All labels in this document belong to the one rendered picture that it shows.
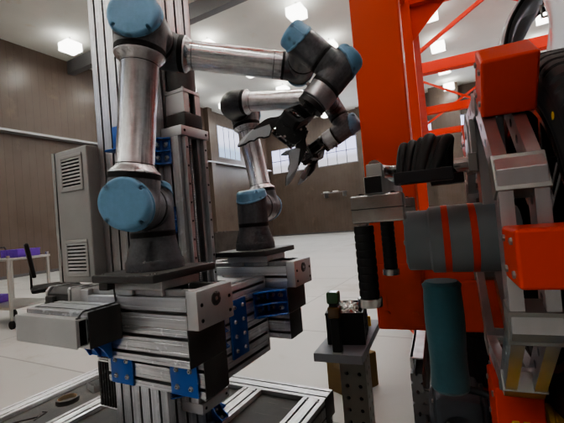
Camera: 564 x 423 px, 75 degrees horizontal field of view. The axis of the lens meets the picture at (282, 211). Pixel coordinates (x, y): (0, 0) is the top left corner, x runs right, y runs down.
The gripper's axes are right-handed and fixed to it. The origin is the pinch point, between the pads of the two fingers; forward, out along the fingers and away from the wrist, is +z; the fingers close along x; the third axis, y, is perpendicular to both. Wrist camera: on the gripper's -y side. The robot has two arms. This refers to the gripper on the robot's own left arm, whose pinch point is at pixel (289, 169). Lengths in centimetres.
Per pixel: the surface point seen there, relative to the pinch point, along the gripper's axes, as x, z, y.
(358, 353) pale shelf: 73, 2, 25
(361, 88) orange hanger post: -4.3, -43.4, 15.8
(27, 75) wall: -826, 739, -497
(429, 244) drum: 48, -42, 66
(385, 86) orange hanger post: 0, -50, 15
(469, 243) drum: 51, -49, 66
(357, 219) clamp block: 38, -36, 79
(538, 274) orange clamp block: 54, -55, 95
